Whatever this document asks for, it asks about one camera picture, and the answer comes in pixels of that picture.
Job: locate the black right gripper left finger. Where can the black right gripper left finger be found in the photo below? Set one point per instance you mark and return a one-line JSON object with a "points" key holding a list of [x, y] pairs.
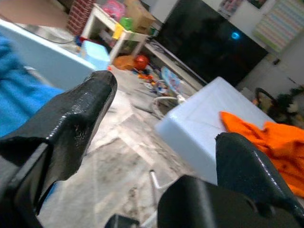
{"points": [[71, 123]]}

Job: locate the yellow cloth piece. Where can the yellow cloth piece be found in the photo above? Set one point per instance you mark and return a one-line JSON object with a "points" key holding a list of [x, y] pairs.
{"points": [[118, 32]]}

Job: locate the brown cardboard box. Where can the brown cardboard box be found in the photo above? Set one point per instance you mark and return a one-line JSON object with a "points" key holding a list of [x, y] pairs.
{"points": [[140, 19]]}

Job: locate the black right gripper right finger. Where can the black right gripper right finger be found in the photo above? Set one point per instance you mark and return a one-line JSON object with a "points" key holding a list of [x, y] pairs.
{"points": [[237, 161]]}

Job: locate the white side table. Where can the white side table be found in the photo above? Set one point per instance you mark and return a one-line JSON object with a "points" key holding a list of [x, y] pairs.
{"points": [[133, 38]]}

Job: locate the green toy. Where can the green toy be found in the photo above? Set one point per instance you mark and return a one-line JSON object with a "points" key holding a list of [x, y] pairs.
{"points": [[126, 23]]}

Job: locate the pale blue folding table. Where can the pale blue folding table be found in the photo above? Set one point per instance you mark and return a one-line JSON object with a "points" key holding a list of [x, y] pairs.
{"points": [[190, 123]]}

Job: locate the orange bag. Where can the orange bag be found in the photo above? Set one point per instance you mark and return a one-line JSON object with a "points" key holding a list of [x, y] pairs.
{"points": [[123, 62]]}

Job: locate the black television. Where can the black television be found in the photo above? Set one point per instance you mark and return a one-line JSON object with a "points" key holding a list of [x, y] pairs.
{"points": [[209, 40]]}

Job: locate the blue shirt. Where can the blue shirt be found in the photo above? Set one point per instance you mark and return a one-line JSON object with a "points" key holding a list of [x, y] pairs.
{"points": [[16, 95]]}

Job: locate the red ball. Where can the red ball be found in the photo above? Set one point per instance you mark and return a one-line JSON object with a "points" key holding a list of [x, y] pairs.
{"points": [[141, 62]]}

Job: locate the orange shirt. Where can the orange shirt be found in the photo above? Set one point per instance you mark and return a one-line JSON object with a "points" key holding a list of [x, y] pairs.
{"points": [[280, 142]]}

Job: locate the light blue storage box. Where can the light blue storage box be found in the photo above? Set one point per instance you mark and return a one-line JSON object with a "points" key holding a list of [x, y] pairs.
{"points": [[95, 53]]}

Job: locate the pink bag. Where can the pink bag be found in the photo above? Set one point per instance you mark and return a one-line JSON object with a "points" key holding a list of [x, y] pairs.
{"points": [[114, 9]]}

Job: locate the red brick pillar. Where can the red brick pillar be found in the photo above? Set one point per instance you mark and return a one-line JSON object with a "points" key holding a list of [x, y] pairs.
{"points": [[78, 16]]}

